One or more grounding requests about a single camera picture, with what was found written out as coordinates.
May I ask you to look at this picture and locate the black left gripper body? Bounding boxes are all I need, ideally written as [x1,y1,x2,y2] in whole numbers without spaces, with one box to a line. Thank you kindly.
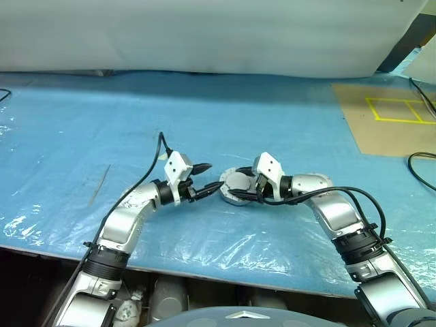
[178,166,205,204]

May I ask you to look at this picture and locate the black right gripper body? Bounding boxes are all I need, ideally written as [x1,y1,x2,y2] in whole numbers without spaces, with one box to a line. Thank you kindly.
[253,172,273,202]

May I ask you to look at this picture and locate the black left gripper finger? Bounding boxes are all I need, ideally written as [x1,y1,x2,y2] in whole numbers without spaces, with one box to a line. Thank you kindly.
[196,181,224,200]
[190,162,214,177]

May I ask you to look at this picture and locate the silver round motor housing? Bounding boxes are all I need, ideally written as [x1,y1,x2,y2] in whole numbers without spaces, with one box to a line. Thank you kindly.
[217,166,263,208]

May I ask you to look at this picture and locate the grey motor rotor disc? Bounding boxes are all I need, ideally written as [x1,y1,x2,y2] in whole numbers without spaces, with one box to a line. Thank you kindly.
[223,169,256,195]

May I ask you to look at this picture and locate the blue plastic table sheet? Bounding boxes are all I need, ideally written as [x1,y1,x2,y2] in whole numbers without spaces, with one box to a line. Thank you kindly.
[0,71,436,297]

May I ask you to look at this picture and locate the thin grey stick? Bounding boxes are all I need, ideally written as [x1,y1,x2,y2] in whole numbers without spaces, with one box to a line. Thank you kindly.
[88,164,112,207]

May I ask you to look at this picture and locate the grey rounded cylinder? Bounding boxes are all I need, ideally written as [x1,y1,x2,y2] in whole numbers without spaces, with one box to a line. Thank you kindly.
[250,289,289,311]
[151,276,188,321]

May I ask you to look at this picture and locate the brown cardboard sheet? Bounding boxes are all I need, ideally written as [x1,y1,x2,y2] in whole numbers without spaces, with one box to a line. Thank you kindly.
[332,82,436,157]

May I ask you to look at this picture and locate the grey robot torso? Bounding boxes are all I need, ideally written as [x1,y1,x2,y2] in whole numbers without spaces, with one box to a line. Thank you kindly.
[142,306,290,327]

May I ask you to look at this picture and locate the white crumpled bag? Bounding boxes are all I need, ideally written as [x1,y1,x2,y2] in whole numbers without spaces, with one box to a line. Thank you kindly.
[114,285,147,323]

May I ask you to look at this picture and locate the yellow tape squares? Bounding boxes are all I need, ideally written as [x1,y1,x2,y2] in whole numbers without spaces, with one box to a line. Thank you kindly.
[365,97,436,124]

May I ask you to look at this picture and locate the white foam backdrop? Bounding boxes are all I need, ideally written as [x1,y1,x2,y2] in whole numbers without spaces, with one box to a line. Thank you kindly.
[0,0,423,78]

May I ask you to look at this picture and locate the black panel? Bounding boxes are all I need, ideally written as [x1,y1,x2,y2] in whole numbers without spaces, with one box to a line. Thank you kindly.
[376,0,436,72]

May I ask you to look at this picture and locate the pale board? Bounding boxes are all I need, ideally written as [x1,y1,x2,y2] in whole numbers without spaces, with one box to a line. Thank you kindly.
[405,30,436,81]

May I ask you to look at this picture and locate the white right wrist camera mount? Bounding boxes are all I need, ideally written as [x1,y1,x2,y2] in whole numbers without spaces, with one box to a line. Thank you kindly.
[251,152,285,202]

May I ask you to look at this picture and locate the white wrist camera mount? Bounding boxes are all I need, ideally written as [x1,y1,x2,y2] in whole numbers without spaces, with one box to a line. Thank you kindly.
[251,152,285,202]
[163,151,194,207]

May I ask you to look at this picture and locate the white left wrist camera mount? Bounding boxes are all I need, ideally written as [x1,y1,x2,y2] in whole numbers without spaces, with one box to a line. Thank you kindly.
[163,151,194,207]

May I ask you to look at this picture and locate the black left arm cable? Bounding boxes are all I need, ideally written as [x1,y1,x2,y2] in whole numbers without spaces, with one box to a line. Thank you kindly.
[42,131,174,327]

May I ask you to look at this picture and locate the black looped cable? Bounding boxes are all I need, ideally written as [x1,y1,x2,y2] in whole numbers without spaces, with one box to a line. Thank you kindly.
[407,151,436,191]

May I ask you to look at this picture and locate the thin black cable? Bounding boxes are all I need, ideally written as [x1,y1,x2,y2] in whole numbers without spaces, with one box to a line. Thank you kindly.
[409,77,436,119]

